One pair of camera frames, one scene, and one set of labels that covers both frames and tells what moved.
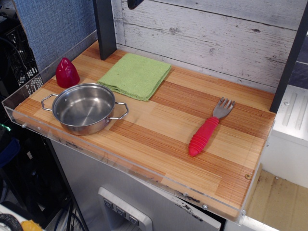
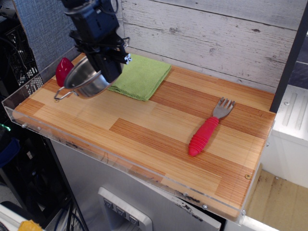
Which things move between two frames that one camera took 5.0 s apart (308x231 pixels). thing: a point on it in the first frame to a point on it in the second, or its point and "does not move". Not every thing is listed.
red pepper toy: x=66 y=75 does not move
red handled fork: x=221 y=110 does not move
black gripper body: x=133 y=4 to x=97 y=23
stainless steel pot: x=119 y=110 to x=83 y=79
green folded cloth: x=136 y=77 does not move
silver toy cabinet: x=111 y=198 does not move
